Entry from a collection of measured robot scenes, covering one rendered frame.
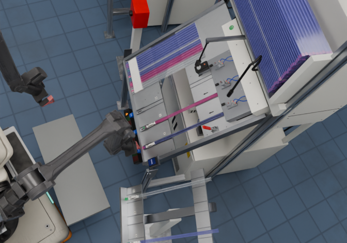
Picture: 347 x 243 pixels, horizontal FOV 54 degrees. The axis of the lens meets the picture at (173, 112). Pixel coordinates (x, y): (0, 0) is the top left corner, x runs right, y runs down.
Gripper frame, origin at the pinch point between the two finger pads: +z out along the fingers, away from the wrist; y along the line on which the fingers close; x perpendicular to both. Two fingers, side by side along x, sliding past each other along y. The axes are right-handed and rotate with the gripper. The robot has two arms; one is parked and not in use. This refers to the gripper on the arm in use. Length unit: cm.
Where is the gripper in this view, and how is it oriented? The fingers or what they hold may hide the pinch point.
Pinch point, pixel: (138, 148)
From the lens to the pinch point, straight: 193.6
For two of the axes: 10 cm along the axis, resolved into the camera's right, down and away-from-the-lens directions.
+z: 5.3, 2.1, 8.2
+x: -8.2, 3.8, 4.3
